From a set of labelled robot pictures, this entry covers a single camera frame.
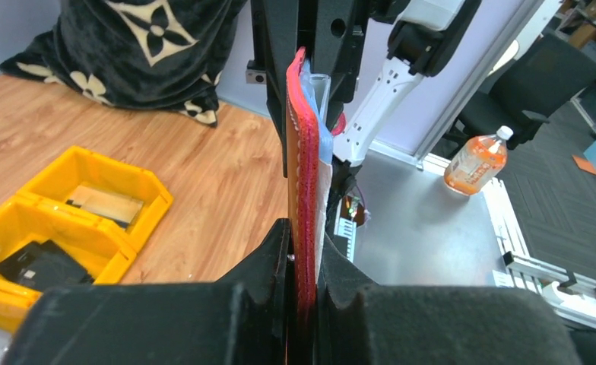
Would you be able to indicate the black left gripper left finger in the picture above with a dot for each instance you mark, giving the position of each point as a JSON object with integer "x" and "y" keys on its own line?
{"x": 238, "y": 319}

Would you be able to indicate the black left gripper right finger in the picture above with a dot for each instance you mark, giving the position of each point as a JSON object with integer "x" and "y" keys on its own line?
{"x": 362, "y": 322}

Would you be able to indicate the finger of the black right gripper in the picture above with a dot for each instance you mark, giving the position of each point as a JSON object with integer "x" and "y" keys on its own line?
{"x": 333, "y": 33}
{"x": 274, "y": 27}

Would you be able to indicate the white cards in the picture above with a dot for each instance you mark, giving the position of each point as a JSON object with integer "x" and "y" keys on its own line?
{"x": 316, "y": 89}

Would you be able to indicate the red leather card holder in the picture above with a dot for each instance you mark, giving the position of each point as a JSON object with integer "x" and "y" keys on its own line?
{"x": 302, "y": 139}

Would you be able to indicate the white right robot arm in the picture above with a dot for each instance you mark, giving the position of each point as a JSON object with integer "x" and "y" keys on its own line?
{"x": 424, "y": 37}

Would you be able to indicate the yellow bin with black holder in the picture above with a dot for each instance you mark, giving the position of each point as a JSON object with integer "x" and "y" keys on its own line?
{"x": 92, "y": 241}

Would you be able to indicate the beige striped cards in bin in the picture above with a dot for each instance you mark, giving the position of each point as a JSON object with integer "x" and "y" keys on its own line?
{"x": 121, "y": 209}

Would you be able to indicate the black card holder in bin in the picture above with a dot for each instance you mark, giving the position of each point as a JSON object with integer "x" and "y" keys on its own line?
{"x": 40, "y": 266}

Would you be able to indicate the yellow bin with striped cards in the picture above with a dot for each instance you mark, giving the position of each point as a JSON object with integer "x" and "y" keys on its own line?
{"x": 79, "y": 166}

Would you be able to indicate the black floral blanket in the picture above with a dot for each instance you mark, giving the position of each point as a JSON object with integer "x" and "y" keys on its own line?
{"x": 136, "y": 55}

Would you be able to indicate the orange drink bottle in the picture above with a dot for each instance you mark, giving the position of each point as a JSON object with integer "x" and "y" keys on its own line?
{"x": 477, "y": 162}

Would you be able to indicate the black office chair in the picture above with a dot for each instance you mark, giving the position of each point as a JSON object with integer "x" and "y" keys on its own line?
{"x": 523, "y": 98}

